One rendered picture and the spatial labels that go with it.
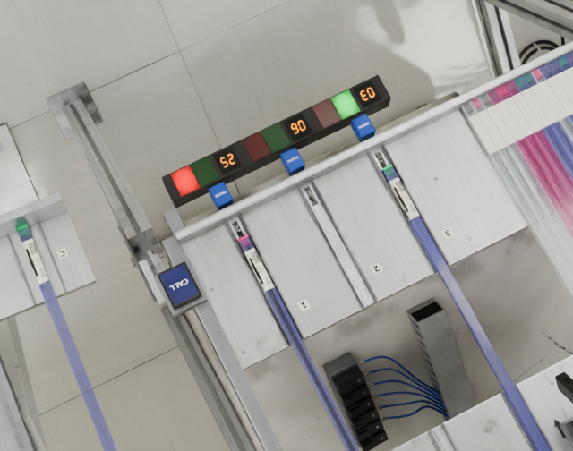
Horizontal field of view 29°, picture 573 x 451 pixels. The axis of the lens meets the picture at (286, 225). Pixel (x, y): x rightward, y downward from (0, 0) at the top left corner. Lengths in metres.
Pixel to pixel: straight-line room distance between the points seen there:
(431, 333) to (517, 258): 0.19
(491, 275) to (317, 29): 0.68
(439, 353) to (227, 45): 0.77
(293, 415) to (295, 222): 0.42
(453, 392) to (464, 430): 0.39
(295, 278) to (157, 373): 1.00
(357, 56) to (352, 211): 0.83
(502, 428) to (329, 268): 0.31
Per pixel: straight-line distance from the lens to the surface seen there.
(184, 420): 2.55
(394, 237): 1.53
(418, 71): 2.38
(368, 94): 1.60
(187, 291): 1.46
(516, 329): 1.94
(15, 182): 2.21
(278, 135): 1.57
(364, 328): 1.80
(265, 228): 1.52
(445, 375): 1.86
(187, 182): 1.55
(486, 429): 1.50
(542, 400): 1.52
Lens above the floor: 2.06
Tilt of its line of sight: 60 degrees down
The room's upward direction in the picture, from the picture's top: 141 degrees clockwise
